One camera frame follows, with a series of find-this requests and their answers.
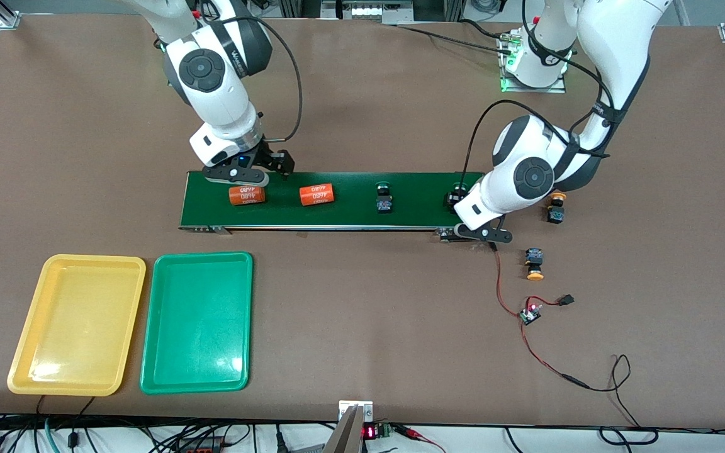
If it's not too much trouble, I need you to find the grey metal pole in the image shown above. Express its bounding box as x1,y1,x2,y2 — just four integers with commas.
322,406,364,453

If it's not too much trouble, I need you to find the green plastic tray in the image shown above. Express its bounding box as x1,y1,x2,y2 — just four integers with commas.
140,251,254,395

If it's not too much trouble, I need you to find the black power strip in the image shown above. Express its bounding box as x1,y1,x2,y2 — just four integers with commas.
171,436,228,453

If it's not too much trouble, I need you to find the black table cable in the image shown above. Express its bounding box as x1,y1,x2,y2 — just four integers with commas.
397,24,514,56

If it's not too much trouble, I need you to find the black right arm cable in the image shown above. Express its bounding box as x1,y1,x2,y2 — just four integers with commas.
211,0,303,143

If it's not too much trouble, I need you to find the red clip lead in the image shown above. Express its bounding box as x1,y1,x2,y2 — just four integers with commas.
394,425,445,453

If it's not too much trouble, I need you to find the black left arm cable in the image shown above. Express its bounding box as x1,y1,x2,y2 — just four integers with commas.
461,0,618,183

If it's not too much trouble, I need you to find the yellow plastic tray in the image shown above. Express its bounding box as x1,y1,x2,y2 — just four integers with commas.
7,254,147,397

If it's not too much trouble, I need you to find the metal rack device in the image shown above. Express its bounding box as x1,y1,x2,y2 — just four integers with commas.
322,0,413,26

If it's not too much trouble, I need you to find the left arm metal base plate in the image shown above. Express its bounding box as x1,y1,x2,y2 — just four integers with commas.
500,31,568,94

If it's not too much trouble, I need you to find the orange cylinder with white print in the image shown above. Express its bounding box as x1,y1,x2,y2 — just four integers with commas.
299,183,336,206
228,185,267,207

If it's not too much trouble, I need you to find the green conveyor belt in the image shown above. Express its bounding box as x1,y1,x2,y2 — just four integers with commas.
178,170,495,243

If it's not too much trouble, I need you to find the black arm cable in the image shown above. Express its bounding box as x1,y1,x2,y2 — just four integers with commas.
461,0,618,183
211,0,303,143

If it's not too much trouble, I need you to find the black looped cable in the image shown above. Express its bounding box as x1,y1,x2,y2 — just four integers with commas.
564,354,660,445

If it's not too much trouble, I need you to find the metal table edge bracket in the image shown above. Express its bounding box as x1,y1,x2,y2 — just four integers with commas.
339,400,374,421

